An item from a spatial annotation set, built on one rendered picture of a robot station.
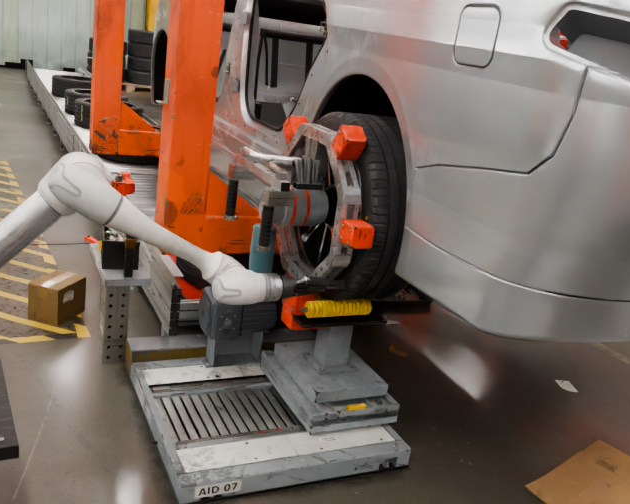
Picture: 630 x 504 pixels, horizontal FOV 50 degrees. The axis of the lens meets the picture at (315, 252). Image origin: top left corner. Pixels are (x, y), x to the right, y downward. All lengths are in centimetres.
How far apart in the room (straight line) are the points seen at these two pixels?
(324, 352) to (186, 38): 125
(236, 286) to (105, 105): 262
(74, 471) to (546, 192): 165
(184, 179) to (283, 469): 113
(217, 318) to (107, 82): 223
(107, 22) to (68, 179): 265
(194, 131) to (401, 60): 87
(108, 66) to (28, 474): 277
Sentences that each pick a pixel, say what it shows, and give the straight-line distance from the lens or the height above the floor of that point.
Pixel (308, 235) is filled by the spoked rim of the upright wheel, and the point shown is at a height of 70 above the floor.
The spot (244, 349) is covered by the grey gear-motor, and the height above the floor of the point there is 11.
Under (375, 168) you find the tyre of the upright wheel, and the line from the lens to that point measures 214.
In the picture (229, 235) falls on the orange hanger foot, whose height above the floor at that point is 60.
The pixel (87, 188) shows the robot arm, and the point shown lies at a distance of 190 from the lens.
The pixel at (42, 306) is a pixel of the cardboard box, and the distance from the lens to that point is 334.
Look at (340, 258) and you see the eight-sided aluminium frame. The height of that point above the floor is 75.
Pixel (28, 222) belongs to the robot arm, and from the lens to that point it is 210.
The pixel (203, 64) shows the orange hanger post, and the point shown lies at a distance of 260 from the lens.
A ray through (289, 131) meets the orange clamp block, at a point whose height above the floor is 107.
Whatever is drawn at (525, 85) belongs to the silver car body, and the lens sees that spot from 172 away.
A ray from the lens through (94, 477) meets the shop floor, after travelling 237.
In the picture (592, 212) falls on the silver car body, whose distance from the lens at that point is 166.
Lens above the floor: 141
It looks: 17 degrees down
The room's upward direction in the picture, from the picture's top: 8 degrees clockwise
